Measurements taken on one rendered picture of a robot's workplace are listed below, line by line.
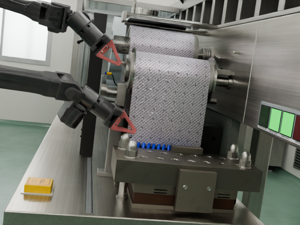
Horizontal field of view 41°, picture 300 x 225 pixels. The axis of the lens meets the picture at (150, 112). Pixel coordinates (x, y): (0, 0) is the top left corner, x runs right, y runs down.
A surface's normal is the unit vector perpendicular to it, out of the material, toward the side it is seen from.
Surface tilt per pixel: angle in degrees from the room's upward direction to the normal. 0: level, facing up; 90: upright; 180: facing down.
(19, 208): 0
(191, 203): 90
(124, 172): 90
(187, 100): 90
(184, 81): 90
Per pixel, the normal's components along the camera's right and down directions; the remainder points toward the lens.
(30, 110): 0.15, 0.15
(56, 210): 0.12, -0.99
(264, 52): -0.98, -0.11
